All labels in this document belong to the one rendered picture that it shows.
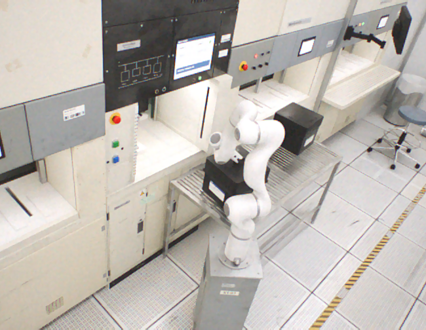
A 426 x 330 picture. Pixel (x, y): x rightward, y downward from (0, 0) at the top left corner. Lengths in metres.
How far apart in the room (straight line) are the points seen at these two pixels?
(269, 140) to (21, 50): 1.01
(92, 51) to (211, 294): 1.36
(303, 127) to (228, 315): 1.40
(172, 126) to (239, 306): 1.29
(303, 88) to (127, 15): 2.29
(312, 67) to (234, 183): 1.77
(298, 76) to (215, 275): 2.25
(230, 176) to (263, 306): 1.10
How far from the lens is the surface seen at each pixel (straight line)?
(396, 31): 3.43
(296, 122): 2.91
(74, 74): 1.72
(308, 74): 3.68
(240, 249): 2.01
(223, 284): 2.11
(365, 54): 5.07
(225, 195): 2.29
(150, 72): 1.97
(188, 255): 3.07
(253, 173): 1.73
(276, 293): 3.02
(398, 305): 3.40
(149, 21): 1.86
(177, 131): 2.75
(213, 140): 2.04
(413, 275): 3.69
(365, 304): 3.26
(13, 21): 1.55
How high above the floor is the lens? 2.37
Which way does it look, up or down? 37 degrees down
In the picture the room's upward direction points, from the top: 11 degrees clockwise
